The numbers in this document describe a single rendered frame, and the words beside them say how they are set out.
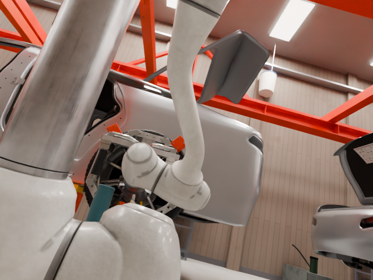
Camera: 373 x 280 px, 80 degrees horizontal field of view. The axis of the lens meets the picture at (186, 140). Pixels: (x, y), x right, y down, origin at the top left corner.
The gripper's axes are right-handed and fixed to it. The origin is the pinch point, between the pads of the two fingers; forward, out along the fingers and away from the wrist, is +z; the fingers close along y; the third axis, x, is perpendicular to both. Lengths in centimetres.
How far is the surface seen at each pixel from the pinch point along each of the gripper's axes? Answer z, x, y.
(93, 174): 8.0, -9.3, 22.5
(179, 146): 18, -45, -15
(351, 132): 179, -310, -362
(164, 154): 3.4, -28.4, -7.0
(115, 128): 21, -47, 26
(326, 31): 146, -644, -344
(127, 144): 4.9, -28.9, 12.8
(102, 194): 18.5, -4.7, 16.6
